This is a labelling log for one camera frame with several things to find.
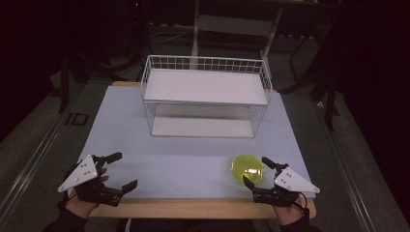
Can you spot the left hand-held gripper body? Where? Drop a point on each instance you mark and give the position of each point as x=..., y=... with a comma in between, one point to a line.
x=80, y=174

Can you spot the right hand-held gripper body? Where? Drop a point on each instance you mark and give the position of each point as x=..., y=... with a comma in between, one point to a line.
x=291, y=182

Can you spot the translucent yellow plastic dish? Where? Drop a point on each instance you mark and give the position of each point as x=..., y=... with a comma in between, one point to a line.
x=246, y=166

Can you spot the person's right hand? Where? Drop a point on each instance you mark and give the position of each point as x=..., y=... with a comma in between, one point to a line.
x=290, y=215

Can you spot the person's left hand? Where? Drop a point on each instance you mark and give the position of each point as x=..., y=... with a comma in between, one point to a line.
x=82, y=208

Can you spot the pale blue table mat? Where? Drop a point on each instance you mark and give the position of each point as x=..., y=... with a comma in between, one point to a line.
x=180, y=170

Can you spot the black floor socket plate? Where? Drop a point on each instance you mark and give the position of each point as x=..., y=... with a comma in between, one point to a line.
x=68, y=120

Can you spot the wooden table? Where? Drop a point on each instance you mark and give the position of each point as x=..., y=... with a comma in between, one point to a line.
x=193, y=208

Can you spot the black metal stand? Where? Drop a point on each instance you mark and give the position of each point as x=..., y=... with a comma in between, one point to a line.
x=330, y=109

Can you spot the metal floor rail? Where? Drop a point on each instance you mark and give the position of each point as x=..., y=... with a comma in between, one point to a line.
x=32, y=160
x=345, y=167

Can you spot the white metal frame stand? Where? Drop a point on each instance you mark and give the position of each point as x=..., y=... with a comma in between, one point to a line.
x=195, y=32

